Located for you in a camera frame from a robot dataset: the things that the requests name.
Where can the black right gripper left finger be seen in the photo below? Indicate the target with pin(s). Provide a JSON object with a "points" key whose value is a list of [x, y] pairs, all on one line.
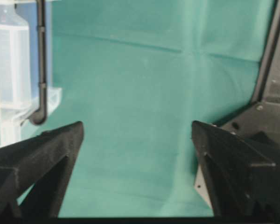
{"points": [[35, 173]]}

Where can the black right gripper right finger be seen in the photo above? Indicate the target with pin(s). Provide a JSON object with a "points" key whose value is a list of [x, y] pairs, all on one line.
{"points": [[242, 175]]}

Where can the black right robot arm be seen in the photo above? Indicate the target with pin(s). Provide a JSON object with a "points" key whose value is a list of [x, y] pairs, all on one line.
{"points": [[275, 70]]}

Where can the clear plastic storage case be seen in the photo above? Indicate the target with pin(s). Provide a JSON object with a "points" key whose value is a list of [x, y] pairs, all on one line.
{"points": [[27, 93]]}

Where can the green table cloth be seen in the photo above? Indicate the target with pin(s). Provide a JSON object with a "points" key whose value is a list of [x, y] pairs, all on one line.
{"points": [[137, 73]]}

